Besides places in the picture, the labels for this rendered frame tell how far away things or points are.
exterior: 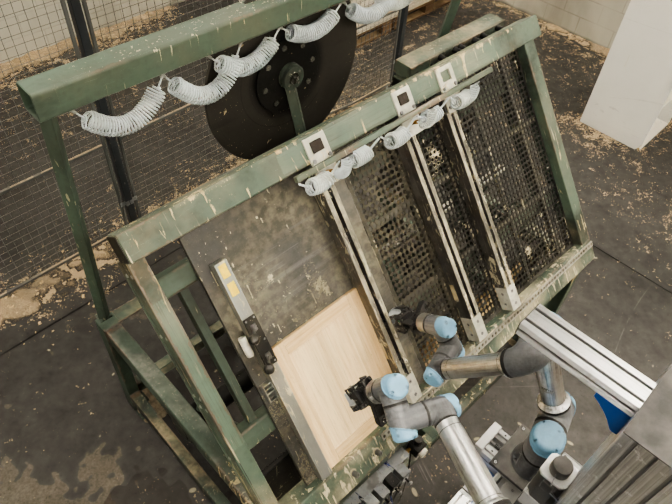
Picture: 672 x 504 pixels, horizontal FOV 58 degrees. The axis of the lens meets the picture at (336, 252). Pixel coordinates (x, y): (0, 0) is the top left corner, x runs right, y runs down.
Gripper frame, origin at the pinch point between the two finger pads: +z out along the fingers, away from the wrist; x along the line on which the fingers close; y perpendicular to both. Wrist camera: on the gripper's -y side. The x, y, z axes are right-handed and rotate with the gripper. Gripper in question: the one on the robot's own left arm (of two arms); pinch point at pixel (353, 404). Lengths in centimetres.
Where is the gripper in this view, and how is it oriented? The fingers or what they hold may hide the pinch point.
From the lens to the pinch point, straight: 212.2
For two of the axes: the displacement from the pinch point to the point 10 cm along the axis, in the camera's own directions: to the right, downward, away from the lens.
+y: -5.9, -8.1, 0.5
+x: -7.2, 4.9, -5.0
